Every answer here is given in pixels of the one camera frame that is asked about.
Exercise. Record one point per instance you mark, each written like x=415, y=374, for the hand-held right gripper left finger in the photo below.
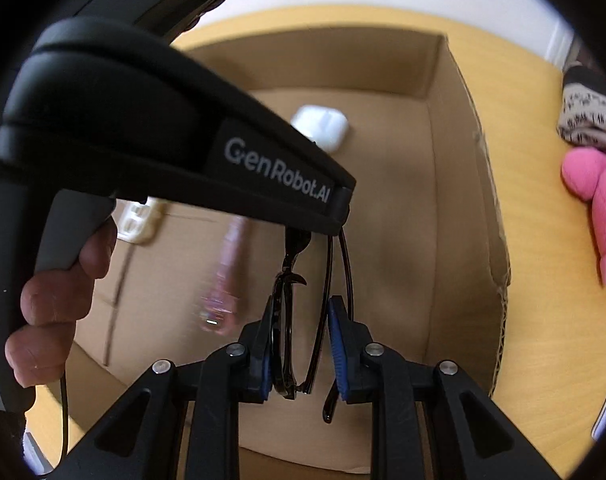
x=265, y=355

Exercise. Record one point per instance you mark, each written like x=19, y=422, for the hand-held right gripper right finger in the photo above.
x=336, y=350

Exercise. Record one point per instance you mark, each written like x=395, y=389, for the pink translucent tube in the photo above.
x=223, y=285

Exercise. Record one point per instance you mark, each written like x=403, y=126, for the white plastic block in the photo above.
x=138, y=220

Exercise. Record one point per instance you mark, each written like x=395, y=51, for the black sunglasses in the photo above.
x=294, y=250

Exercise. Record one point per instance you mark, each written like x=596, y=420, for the brown cardboard box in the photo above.
x=393, y=185

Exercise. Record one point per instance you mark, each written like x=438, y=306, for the white earbuds case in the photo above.
x=323, y=125

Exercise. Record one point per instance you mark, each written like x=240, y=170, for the person's left hand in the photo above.
x=48, y=305

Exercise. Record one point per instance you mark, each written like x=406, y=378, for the pink plush toy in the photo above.
x=595, y=185

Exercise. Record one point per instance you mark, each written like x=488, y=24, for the beige printed cloth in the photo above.
x=590, y=110

